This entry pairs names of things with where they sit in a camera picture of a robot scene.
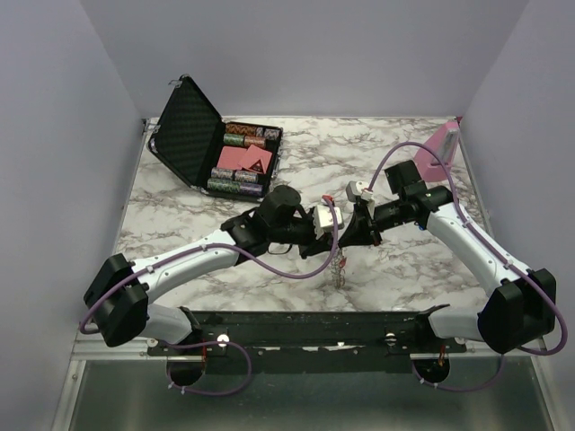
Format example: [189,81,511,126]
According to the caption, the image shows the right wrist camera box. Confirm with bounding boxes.
[345,180,373,203]

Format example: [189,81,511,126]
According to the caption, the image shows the pink holder block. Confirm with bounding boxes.
[414,120,460,182]

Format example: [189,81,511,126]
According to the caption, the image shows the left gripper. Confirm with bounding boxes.
[270,207,337,260]

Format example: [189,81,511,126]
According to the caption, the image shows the red playing card deck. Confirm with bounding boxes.
[217,145,247,170]

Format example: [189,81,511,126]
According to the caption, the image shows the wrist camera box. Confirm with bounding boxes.
[345,180,373,203]
[312,205,344,239]

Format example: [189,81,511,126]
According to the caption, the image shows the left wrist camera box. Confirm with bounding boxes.
[312,205,344,239]

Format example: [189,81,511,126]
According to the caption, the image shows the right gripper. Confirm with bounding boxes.
[338,198,408,247]

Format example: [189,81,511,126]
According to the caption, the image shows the black poker chip case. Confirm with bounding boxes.
[147,75,283,202]

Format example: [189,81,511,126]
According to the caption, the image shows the metal disc keyring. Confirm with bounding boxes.
[330,249,347,289]

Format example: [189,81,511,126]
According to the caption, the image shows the red card with black triangle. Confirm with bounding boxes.
[239,145,273,174]

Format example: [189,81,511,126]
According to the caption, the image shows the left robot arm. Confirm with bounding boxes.
[79,186,344,355]

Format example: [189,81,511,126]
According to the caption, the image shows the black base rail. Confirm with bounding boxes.
[147,312,466,374]

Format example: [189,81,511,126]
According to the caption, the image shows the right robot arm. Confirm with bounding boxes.
[339,161,556,354]

